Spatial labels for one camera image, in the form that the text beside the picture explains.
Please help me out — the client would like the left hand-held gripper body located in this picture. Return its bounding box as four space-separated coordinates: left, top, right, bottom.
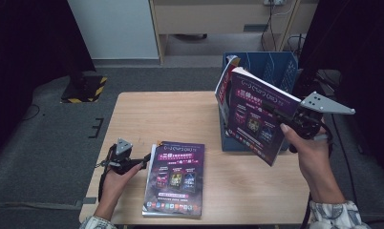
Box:
96 137 140 176

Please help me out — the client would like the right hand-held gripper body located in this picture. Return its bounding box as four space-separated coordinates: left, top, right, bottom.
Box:
289 91 356 141

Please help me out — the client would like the purple cover magazine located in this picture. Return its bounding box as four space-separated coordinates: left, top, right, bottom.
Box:
141 140 206 219
226 66 303 167

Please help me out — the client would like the blue file rack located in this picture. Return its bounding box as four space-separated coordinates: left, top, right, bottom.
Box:
218 52 299 153

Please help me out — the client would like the black and red magazine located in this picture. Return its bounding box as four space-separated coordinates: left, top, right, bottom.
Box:
214 55 242 128

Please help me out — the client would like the person's left hand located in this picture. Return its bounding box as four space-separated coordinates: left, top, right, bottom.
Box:
96 162 143 212

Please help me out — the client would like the person's right hand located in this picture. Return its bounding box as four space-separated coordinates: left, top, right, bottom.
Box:
279 123 337 187

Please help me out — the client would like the grey tape strip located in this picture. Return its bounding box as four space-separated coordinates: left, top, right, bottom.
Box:
75 197 97 207

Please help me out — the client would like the dark curtain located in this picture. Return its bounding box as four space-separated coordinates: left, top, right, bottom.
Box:
298 0 384 182
0 0 97 166

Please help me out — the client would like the beige wooden cabinet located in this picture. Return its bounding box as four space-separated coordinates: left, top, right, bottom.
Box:
148 0 320 65

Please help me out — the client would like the white partition panel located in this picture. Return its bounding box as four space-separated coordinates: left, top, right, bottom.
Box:
67 0 160 60

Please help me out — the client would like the left hand-held gripper cable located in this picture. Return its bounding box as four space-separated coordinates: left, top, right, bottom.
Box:
98 144 117 202

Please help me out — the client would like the black floor cable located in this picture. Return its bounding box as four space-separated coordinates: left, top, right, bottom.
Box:
330 101 365 225

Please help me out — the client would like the black hanging cable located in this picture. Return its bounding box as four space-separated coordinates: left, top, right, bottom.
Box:
260 0 277 52

